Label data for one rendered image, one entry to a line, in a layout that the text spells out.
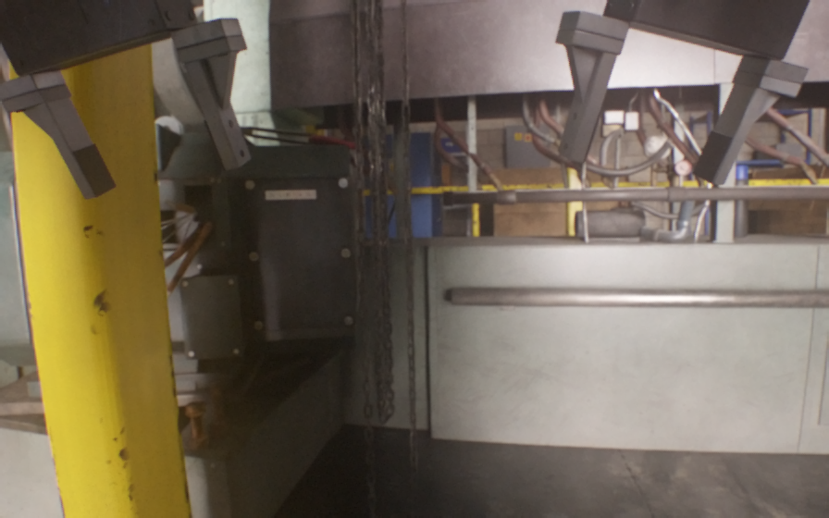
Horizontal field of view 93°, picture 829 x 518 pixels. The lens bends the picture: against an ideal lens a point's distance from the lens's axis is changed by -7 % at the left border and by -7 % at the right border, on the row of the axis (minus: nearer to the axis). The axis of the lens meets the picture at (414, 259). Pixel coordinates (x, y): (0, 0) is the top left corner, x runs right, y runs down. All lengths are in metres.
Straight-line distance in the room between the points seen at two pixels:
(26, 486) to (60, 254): 0.89
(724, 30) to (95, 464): 0.68
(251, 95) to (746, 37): 1.41
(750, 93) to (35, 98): 0.56
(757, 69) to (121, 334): 0.62
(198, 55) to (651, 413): 1.35
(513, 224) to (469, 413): 2.91
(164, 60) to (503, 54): 1.07
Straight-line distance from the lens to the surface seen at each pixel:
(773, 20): 0.41
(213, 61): 0.36
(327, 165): 0.88
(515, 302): 1.16
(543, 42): 1.37
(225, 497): 0.97
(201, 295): 0.84
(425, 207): 3.87
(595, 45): 0.35
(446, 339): 1.29
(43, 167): 0.54
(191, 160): 0.94
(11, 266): 1.06
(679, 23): 0.36
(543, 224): 4.09
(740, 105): 0.44
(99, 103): 0.52
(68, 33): 0.39
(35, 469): 1.30
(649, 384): 1.39
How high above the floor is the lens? 0.69
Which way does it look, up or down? 6 degrees down
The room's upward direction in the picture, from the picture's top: 1 degrees counter-clockwise
